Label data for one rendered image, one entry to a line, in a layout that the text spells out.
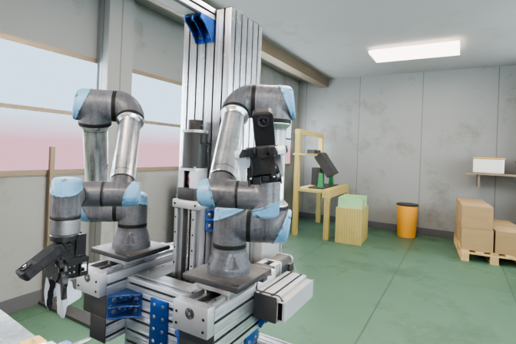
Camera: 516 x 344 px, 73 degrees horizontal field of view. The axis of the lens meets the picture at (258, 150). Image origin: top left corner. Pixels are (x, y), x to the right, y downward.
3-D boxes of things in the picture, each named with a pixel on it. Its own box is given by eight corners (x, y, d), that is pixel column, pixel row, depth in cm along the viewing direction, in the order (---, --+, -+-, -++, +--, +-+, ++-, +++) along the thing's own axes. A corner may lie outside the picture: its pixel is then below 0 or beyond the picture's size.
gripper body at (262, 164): (283, 183, 71) (283, 179, 83) (279, 141, 71) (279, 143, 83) (246, 186, 71) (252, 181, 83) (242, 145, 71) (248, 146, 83)
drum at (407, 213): (418, 236, 644) (419, 203, 644) (416, 239, 610) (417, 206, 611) (396, 233, 663) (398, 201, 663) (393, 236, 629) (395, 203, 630)
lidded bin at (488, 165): (503, 173, 583) (504, 158, 583) (505, 173, 550) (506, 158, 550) (471, 171, 606) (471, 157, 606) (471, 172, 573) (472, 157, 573)
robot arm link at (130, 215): (147, 225, 141) (148, 191, 141) (110, 226, 137) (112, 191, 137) (148, 219, 152) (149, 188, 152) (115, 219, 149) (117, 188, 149)
